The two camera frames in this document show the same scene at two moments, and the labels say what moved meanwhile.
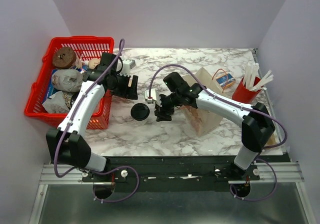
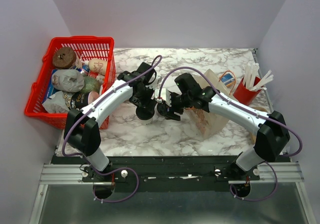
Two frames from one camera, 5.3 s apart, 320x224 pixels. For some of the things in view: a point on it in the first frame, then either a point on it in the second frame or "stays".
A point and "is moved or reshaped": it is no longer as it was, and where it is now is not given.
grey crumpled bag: (67, 80) stays
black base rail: (172, 174) stays
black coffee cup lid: (140, 112) is moved or reshaped
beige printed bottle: (93, 63) stays
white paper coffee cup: (140, 121) -> (146, 122)
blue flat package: (51, 90) stays
